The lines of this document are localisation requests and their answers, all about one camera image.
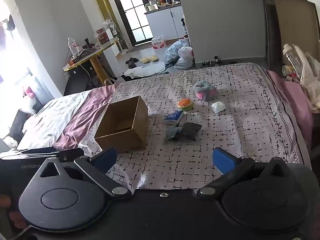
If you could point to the mauve blanket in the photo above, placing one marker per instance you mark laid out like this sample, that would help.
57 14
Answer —
82 120

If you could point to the clear water bottle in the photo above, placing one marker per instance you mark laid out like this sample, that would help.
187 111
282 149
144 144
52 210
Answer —
73 47

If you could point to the black cabinet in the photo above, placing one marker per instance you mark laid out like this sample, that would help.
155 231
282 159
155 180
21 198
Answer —
77 80

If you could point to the brown cardboard box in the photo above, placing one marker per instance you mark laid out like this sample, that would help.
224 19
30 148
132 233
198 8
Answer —
125 137

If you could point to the round gold-edged table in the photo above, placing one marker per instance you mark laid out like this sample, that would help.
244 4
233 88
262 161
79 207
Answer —
96 63

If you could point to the white quilt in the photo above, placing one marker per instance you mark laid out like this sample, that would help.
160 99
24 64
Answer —
47 122

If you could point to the dark clothes pile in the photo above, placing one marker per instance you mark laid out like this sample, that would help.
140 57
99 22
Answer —
140 76

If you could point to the blue-grey trash bag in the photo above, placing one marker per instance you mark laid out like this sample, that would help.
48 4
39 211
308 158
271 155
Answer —
173 51

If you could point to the clear plastic bag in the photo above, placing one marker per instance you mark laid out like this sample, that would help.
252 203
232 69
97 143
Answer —
183 64

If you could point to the white cloth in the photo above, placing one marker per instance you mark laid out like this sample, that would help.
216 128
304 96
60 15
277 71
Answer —
218 107

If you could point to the white floor mat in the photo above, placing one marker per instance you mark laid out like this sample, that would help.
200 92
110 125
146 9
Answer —
150 69

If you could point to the black spray bottle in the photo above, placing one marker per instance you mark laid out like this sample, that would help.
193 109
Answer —
184 26

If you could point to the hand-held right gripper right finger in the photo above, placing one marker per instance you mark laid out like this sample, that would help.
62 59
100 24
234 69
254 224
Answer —
223 158

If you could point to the small black object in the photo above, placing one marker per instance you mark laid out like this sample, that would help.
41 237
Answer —
87 42

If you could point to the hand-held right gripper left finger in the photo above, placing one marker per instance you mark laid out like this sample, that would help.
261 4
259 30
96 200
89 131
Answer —
105 158

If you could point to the light blue cloth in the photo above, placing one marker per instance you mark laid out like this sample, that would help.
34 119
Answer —
173 133

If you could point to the dark grey cloth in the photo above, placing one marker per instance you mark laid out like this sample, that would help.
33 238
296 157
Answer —
192 130

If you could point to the burger plush toy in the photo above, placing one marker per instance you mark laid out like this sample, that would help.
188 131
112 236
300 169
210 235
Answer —
185 104

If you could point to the yellow curtain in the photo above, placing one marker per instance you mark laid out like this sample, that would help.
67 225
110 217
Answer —
105 10

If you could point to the large white plastic bag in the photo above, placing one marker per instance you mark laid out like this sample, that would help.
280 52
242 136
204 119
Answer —
311 80

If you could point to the black-framed glass door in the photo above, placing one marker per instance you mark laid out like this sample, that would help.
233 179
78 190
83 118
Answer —
132 12

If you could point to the pack of water bottles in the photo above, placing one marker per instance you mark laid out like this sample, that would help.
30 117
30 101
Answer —
159 42

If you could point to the white kitchen cabinet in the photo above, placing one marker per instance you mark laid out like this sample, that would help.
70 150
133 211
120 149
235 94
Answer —
165 22

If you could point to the white black-patterned bedsheet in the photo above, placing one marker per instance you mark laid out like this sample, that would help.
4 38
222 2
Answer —
245 130

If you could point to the wooden headboard panel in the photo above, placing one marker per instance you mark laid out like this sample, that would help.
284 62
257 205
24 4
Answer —
295 22

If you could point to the pink bedsheet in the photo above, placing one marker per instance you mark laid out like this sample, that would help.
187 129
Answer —
292 97

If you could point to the white plush toy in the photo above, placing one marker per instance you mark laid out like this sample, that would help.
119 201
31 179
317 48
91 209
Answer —
28 105

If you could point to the hanging clothes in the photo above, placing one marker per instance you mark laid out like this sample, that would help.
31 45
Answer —
8 26

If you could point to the red snack box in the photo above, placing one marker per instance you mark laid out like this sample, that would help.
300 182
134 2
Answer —
102 36

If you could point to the small white box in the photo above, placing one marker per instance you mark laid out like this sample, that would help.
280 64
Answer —
111 33

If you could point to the blue tissue pack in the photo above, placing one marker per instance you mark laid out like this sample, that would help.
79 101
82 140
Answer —
173 117

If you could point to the grey and pink plush toy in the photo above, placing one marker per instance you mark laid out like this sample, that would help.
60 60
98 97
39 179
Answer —
204 91

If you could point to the clear plastic bottle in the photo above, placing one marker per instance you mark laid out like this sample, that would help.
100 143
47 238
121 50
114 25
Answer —
291 57

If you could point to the black slipper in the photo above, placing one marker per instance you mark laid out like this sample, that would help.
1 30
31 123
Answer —
132 65
131 60

